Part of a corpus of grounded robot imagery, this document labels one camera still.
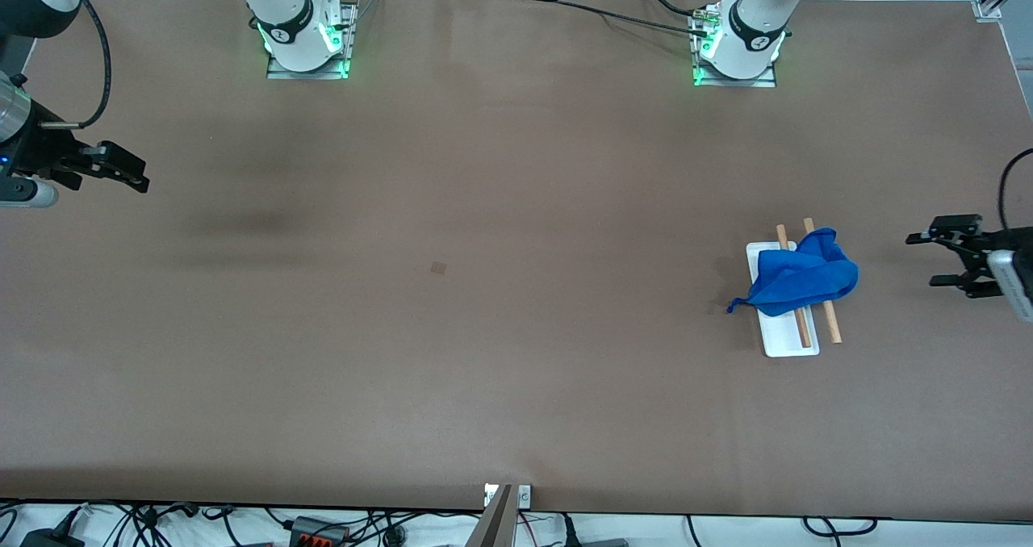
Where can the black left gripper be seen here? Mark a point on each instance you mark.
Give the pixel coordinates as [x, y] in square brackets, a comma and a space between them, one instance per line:
[979, 253]

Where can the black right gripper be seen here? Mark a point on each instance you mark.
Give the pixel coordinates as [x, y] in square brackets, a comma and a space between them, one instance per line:
[38, 150]

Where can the blue microfiber towel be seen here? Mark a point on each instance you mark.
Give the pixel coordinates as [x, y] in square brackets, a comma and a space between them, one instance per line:
[799, 285]

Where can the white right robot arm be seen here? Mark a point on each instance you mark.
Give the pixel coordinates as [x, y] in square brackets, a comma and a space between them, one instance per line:
[286, 6]

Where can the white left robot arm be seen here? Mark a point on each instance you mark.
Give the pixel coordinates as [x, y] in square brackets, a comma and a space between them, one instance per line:
[759, 14]

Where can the white rack with wooden rods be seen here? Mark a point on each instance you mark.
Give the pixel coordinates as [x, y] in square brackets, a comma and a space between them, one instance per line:
[787, 341]

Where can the black power adapter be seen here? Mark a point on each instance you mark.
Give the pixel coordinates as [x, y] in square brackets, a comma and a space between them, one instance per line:
[48, 540]

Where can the black box with orange buttons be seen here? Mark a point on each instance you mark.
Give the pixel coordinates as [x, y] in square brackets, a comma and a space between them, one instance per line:
[319, 531]

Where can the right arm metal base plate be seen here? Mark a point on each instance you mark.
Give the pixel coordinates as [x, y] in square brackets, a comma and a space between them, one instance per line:
[307, 74]

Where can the silver table corner bracket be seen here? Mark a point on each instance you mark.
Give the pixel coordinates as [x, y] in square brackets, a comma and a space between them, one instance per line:
[986, 8]

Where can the white table edge bracket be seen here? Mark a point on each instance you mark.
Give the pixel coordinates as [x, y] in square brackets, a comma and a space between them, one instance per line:
[525, 496]

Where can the grey-brown camera mount bar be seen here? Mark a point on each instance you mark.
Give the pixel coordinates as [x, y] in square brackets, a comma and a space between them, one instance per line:
[492, 527]

